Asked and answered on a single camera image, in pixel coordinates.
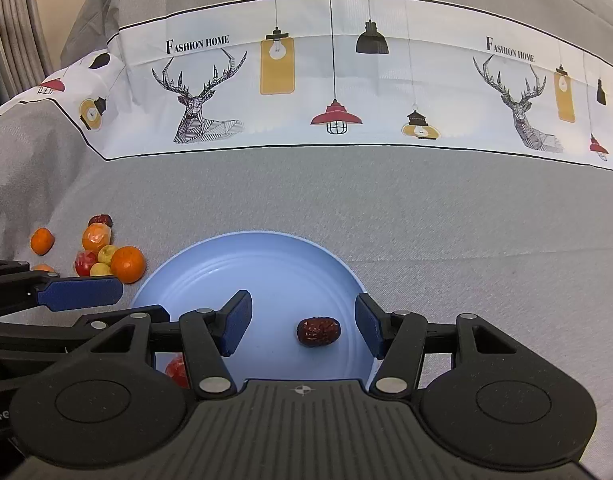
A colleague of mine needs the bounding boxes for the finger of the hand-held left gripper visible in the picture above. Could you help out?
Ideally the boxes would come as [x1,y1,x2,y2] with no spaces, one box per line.
[0,305,170,357]
[0,260,124,319]

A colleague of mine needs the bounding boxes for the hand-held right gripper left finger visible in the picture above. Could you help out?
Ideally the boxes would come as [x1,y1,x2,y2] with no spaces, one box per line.
[85,290,253,401]

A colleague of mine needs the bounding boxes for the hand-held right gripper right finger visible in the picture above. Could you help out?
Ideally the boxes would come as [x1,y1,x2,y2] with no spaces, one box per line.
[355,294,518,400]

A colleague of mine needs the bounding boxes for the wrinkled pale orange fruit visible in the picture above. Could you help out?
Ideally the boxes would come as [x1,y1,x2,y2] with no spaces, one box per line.
[81,223,112,253]

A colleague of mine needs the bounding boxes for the light blue plate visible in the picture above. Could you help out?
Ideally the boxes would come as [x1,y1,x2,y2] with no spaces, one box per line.
[130,231,372,391]

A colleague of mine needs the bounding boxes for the small red fruit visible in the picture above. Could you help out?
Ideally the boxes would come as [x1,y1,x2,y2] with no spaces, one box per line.
[165,353,191,390]
[74,250,99,278]

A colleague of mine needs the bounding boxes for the grey curtain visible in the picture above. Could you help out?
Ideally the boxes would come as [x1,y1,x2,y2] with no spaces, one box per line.
[0,0,54,121]

